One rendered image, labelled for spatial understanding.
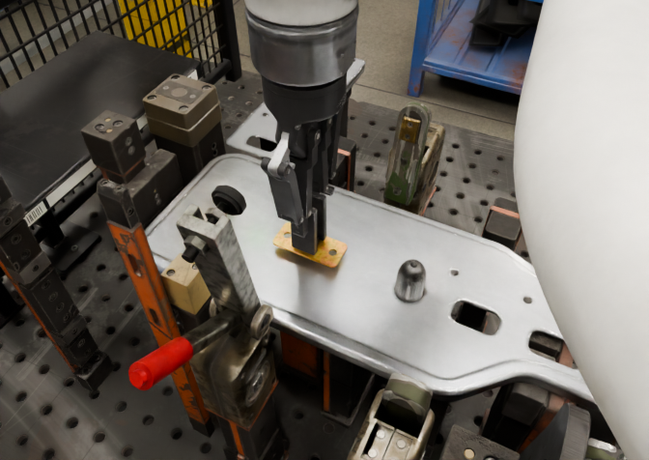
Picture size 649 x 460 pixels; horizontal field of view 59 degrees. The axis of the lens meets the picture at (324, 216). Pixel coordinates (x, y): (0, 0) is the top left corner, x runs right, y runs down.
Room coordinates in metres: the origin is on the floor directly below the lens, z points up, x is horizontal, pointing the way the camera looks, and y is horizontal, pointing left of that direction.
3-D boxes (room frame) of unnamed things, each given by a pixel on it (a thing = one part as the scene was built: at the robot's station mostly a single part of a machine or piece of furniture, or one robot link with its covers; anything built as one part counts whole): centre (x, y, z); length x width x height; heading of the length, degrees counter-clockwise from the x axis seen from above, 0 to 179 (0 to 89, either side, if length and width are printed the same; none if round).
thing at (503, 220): (0.50, -0.23, 0.84); 0.11 x 0.08 x 0.29; 153
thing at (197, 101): (0.67, 0.20, 0.88); 0.08 x 0.08 x 0.36; 63
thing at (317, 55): (0.43, 0.02, 1.28); 0.09 x 0.09 x 0.06
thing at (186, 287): (0.35, 0.14, 0.88); 0.04 x 0.04 x 0.36; 63
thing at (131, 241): (0.34, 0.18, 0.95); 0.03 x 0.01 x 0.50; 63
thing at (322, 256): (0.43, 0.02, 1.02); 0.08 x 0.04 x 0.01; 63
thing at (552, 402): (0.30, -0.24, 0.84); 0.12 x 0.05 x 0.29; 153
